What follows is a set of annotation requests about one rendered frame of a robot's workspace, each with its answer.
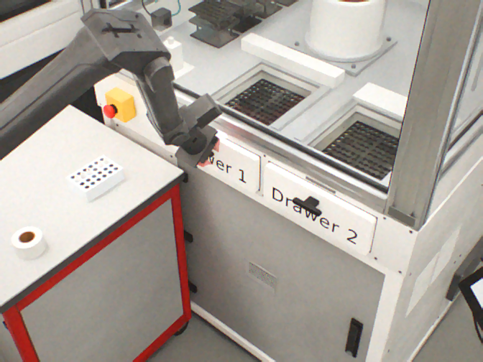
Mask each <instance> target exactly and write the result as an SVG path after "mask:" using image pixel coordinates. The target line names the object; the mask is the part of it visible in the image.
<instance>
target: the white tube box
mask: <svg viewBox="0 0 483 362"><path fill-rule="evenodd" d="M105 158H108V157H106V156H104V155H102V156H100V157H99V158H97V159H95V160H93V161H92V162H89V163H88V164H86V165H85V167H82V168H81V169H79V170H77V171H75V172H74V173H72V174H71V175H69V176H67V177H65V180H66V183H67V186H68V188H69V189H71V190H72V191H73V192H74V193H75V194H76V195H77V196H80V197H81V198H83V199H84V200H85V201H86V202H90V201H91V200H93V199H95V198H97V197H98V196H99V195H101V194H103V193H105V192H106V191H107V190H108V189H110V188H111V187H113V186H115V185H117V184H118V183H120V182H121V181H122V180H124V178H125V176H124V168H122V167H120V166H119V164H117V163H115V162H113V161H112V160H110V159H109V158H108V159H109V163H108V164H105V162H104V159H105ZM100 161H101V162H103V167H102V168H99V167H98V162H100ZM87 169H91V170H92V174H90V175H88V174H87V172H86V170H87ZM82 172H85V174H86V177H85V178H82V177H81V173H82ZM76 175H77V176H80V182H75V176H76Z"/></svg>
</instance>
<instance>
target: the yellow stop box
mask: <svg viewBox="0 0 483 362"><path fill-rule="evenodd" d="M104 96H105V97H106V105H110V106H112V107H113V108H114V110H115V112H114V113H115V117H114V118H115V119H118V120H120V121H122V122H124V123H126V122H127V121H130V120H131V119H133V118H134V117H135V116H136V113H135V107H134V96H133V95H131V94H130V93H127V92H125V91H123V90H121V89H119V88H118V87H114V88H113V89H111V90H110V91H108V92H106V93H105V94H104Z"/></svg>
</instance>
